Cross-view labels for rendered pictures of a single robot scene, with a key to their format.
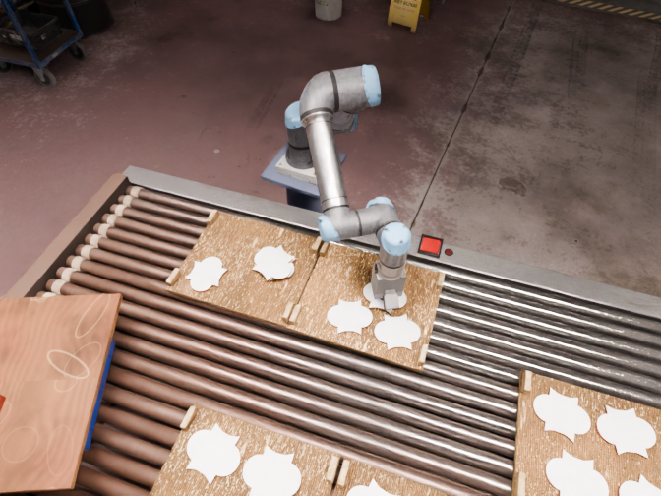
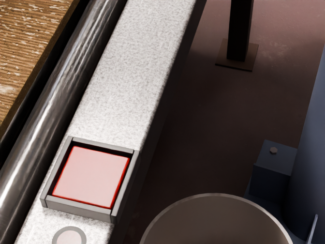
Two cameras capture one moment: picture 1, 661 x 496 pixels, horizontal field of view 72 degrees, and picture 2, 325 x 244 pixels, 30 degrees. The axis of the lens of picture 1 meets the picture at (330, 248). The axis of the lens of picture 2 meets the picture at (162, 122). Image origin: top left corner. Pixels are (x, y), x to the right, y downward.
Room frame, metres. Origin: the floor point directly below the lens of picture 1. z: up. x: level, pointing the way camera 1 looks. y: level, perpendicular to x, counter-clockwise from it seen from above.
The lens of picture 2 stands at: (1.03, -0.66, 1.41)
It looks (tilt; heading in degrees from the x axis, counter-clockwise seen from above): 52 degrees down; 90
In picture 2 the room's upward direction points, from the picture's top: 2 degrees counter-clockwise
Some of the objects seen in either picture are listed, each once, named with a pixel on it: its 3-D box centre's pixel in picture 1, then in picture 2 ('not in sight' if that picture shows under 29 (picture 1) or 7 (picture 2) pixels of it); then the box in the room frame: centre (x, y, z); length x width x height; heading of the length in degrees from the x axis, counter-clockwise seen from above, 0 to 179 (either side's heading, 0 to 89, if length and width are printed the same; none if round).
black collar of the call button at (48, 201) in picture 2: (430, 246); (92, 178); (0.96, -0.34, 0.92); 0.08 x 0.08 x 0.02; 73
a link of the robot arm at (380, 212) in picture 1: (378, 218); not in sight; (0.84, -0.13, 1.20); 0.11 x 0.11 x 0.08; 13
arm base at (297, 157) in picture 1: (303, 148); not in sight; (1.42, 0.12, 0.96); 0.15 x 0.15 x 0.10
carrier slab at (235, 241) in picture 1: (248, 264); not in sight; (0.87, 0.27, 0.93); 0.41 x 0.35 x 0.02; 73
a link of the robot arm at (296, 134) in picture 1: (302, 122); not in sight; (1.42, 0.11, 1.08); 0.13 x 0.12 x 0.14; 103
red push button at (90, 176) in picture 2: (430, 246); (92, 179); (0.96, -0.34, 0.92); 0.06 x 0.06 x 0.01; 73
